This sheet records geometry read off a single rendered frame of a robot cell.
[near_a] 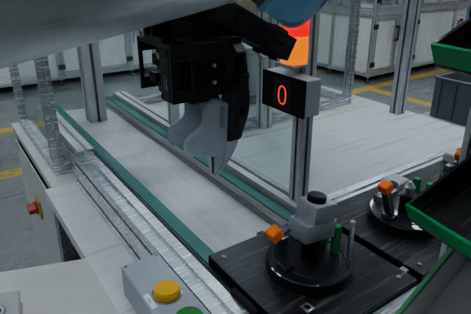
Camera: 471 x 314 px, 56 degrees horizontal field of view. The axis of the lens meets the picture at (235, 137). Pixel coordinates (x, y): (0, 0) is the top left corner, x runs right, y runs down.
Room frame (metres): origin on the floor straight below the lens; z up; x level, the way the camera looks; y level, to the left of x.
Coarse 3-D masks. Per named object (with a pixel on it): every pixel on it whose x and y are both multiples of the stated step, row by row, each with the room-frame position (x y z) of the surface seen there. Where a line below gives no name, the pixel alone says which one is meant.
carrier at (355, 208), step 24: (408, 192) 0.73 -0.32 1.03; (336, 216) 0.75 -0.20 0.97; (360, 216) 0.75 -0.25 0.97; (384, 216) 0.71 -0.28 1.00; (360, 240) 0.68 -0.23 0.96; (384, 240) 0.67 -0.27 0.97; (408, 240) 0.67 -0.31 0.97; (432, 240) 0.67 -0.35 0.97; (408, 264) 0.60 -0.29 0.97; (432, 264) 0.60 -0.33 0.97
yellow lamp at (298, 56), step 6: (306, 36) 0.81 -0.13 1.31; (300, 42) 0.79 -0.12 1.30; (306, 42) 0.80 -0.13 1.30; (294, 48) 0.79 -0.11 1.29; (300, 48) 0.79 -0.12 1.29; (306, 48) 0.80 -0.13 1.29; (294, 54) 0.79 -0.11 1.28; (300, 54) 0.80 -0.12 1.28; (306, 54) 0.81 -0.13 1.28; (282, 60) 0.81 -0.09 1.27; (288, 60) 0.80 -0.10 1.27; (294, 60) 0.79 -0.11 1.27; (300, 60) 0.80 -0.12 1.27; (306, 60) 0.81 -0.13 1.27
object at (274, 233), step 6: (270, 228) 0.55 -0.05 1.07; (276, 228) 0.55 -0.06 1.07; (282, 228) 0.56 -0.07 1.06; (288, 228) 0.56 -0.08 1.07; (270, 234) 0.54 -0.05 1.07; (276, 234) 0.54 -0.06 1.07; (282, 234) 0.55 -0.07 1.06; (270, 240) 0.55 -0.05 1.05; (276, 240) 0.54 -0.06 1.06; (276, 246) 0.55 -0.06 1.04; (282, 246) 0.55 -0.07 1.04; (276, 252) 0.56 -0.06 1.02; (282, 252) 0.55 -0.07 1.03; (282, 258) 0.55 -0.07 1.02; (288, 258) 0.56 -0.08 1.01; (282, 264) 0.56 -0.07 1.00; (288, 264) 0.56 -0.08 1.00
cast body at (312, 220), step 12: (312, 192) 0.61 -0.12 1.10; (300, 204) 0.60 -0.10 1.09; (312, 204) 0.58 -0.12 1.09; (324, 204) 0.59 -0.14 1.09; (336, 204) 0.59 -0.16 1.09; (300, 216) 0.59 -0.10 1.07; (312, 216) 0.57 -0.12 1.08; (324, 216) 0.58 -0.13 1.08; (300, 228) 0.57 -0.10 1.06; (312, 228) 0.57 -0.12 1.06; (324, 228) 0.58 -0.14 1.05; (300, 240) 0.57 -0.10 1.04; (312, 240) 0.57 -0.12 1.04
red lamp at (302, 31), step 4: (308, 20) 0.81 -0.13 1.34; (304, 24) 0.80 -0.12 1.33; (308, 24) 0.81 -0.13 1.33; (284, 28) 0.81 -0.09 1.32; (288, 28) 0.80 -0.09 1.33; (292, 28) 0.79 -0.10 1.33; (296, 28) 0.79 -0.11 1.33; (300, 28) 0.79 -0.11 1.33; (304, 28) 0.80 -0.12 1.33; (308, 28) 0.81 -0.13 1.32; (288, 32) 0.80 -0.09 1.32; (292, 32) 0.79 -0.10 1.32; (296, 32) 0.79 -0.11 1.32; (300, 32) 0.79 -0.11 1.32; (304, 32) 0.80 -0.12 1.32; (308, 32) 0.81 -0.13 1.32; (292, 36) 0.79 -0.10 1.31; (296, 36) 0.79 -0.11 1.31; (300, 36) 0.79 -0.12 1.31; (304, 36) 0.80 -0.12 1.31
